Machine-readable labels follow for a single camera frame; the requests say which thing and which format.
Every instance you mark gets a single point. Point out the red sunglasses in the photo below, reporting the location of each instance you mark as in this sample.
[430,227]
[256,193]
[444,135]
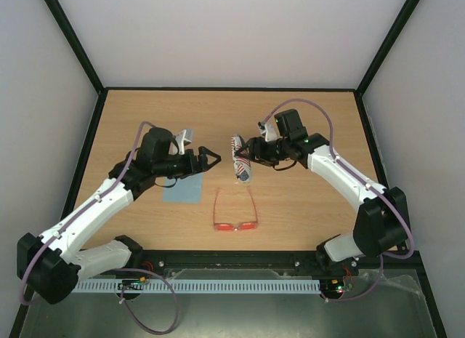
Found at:
[234,210]

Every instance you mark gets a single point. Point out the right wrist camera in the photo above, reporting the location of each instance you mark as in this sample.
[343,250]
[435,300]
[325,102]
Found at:
[267,132]

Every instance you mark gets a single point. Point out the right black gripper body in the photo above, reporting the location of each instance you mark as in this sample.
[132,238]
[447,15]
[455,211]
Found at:
[257,151]

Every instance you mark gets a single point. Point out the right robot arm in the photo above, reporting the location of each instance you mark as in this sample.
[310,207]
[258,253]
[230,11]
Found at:
[381,213]

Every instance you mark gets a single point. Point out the electronics board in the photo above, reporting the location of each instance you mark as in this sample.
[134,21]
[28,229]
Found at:
[135,284]
[337,287]

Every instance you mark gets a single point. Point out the light blue slotted cable duct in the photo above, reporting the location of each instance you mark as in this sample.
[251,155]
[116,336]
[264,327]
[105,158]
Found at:
[193,286]

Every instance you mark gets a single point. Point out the right electronics board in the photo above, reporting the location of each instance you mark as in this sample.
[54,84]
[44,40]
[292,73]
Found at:
[337,287]

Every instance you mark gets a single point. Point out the black front mounting rail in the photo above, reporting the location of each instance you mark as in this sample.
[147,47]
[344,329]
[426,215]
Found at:
[300,263]

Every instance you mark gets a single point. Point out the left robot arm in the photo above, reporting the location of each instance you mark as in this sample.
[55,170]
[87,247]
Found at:
[53,263]

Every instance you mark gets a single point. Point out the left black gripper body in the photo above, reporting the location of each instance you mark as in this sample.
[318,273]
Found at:
[164,167]

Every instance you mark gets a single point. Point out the american flag glasses case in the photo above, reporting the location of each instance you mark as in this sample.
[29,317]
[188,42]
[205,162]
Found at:
[242,166]

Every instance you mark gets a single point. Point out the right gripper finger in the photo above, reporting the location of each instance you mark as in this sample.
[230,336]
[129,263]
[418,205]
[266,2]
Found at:
[243,156]
[251,145]

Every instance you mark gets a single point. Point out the blue cleaning cloth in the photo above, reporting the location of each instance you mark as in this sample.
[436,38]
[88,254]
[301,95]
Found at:
[185,191]

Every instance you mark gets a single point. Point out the left electronics board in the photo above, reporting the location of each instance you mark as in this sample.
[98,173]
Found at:
[135,284]

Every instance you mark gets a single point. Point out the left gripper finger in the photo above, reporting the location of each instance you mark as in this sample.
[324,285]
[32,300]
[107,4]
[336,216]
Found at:
[202,165]
[204,154]

